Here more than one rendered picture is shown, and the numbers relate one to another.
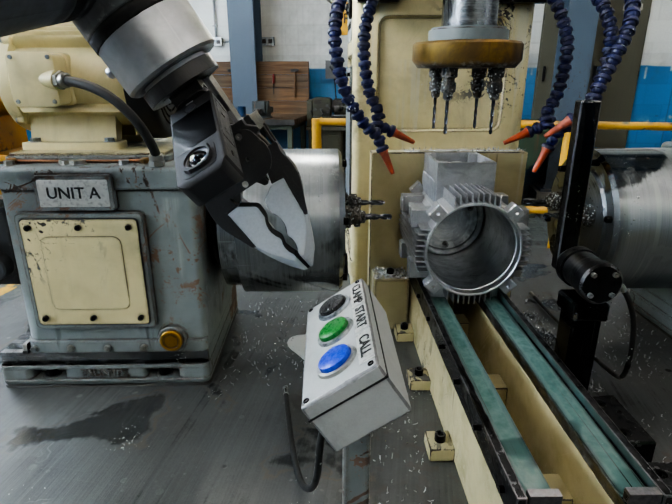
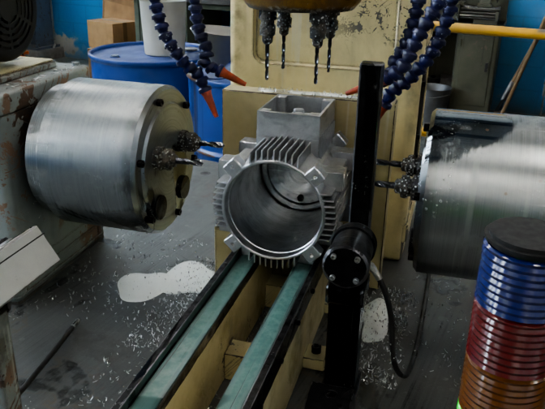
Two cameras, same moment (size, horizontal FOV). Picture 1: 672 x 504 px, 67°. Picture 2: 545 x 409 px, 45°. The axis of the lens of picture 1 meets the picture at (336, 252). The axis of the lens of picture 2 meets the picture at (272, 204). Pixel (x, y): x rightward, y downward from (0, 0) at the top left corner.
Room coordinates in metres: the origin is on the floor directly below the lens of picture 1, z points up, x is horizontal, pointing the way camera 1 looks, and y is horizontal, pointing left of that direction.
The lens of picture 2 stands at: (-0.09, -0.48, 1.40)
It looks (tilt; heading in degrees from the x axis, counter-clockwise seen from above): 22 degrees down; 17
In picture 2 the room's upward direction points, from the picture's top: 1 degrees clockwise
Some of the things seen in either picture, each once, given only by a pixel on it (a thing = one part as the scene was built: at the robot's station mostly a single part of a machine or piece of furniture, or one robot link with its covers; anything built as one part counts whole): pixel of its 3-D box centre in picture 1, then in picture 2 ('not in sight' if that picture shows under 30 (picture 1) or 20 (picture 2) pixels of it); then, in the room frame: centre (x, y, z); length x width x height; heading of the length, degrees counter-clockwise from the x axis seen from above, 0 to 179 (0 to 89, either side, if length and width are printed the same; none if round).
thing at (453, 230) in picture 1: (446, 219); (302, 170); (0.97, -0.22, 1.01); 0.15 x 0.02 x 0.15; 91
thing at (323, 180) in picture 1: (260, 220); (91, 151); (0.87, 0.13, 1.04); 0.37 x 0.25 x 0.25; 91
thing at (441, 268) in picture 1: (458, 233); (289, 188); (0.88, -0.22, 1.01); 0.20 x 0.19 x 0.19; 1
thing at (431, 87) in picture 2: not in sight; (431, 103); (5.35, -0.19, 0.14); 0.30 x 0.30 x 0.27
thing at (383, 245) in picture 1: (438, 230); (308, 181); (1.03, -0.22, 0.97); 0.30 x 0.11 x 0.34; 91
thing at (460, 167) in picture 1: (457, 177); (297, 126); (0.92, -0.22, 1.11); 0.12 x 0.11 x 0.07; 1
